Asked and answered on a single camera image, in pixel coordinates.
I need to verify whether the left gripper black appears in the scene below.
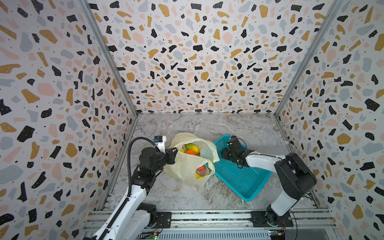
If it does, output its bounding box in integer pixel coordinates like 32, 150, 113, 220
150, 146, 178, 175

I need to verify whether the orange fruit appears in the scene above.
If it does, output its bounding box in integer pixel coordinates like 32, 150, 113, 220
186, 150, 197, 156

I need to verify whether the yellow green mango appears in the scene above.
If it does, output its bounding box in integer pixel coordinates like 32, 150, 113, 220
185, 143, 200, 154

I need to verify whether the red fruit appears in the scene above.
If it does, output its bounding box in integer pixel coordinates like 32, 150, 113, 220
197, 165, 207, 174

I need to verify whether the peach fruit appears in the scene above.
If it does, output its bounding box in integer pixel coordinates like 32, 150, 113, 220
200, 169, 209, 176

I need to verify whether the yellow banana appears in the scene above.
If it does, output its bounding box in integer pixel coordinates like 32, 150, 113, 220
195, 172, 202, 179

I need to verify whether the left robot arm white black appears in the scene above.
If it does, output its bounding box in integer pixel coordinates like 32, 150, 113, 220
84, 147, 178, 240

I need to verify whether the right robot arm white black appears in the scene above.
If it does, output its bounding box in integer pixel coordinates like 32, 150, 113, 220
222, 136, 317, 227

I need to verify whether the teal plastic basket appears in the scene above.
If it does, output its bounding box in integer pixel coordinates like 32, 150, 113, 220
214, 135, 272, 202

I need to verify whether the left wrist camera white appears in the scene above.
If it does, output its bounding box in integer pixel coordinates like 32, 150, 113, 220
153, 136, 167, 153

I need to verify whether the black corrugated cable conduit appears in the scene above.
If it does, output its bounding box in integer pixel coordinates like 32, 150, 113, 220
127, 136, 157, 197

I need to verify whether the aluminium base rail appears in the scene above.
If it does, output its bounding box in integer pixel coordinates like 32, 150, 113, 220
83, 209, 342, 240

